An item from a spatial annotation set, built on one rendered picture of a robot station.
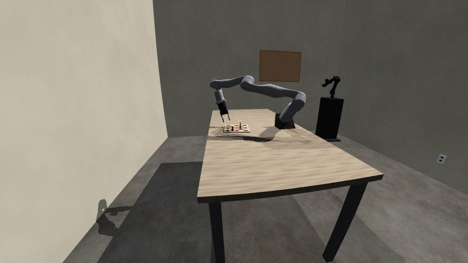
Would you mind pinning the brown and cream chessboard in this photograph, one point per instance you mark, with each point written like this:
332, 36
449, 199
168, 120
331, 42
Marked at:
236, 128

